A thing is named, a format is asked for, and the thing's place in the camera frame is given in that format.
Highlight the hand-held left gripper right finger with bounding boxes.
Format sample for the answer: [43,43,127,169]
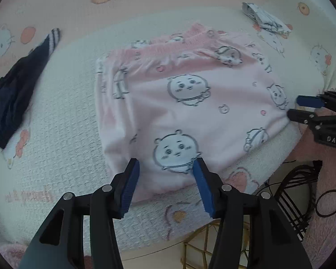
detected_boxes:
[192,157,312,269]

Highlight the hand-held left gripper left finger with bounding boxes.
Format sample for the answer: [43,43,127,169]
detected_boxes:
[18,158,140,269]

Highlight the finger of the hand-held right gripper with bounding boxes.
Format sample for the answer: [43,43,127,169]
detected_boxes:
[287,109,336,126]
[296,91,336,113]

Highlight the pink cartoon print pants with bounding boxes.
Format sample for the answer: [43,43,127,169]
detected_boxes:
[95,22,293,204]

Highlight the navy shorts with striped cuff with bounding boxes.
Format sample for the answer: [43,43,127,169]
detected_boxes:
[0,28,61,150]

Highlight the pink cartoon printed blanket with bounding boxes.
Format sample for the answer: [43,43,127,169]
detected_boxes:
[0,0,336,258]

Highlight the folded white printed cloth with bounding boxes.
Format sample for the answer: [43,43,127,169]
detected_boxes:
[241,2,292,36]

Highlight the person's pink fleece clothing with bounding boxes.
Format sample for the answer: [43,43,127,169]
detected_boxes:
[302,160,336,269]

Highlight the pink fluffy cloth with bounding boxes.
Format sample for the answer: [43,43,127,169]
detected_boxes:
[0,242,31,269]

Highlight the black cable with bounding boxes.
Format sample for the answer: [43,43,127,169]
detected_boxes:
[314,171,336,219]

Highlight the gold wire rack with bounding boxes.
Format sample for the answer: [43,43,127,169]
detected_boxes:
[182,221,222,269]

